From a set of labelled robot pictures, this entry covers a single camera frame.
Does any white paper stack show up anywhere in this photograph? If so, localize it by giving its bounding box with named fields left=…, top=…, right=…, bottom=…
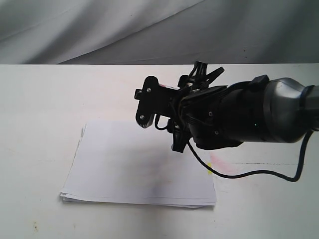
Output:
left=60, top=120, right=216, bottom=208

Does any grey backdrop cloth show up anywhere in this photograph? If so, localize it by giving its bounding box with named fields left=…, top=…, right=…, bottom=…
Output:
left=0, top=0, right=319, bottom=64

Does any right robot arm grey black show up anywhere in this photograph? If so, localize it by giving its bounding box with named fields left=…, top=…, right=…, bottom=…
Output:
left=166, top=61, right=319, bottom=152

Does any black right camera cable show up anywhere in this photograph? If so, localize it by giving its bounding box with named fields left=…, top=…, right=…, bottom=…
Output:
left=154, top=117, right=319, bottom=183

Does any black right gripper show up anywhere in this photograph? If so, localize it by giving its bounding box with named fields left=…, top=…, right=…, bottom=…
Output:
left=155, top=61, right=226, bottom=153

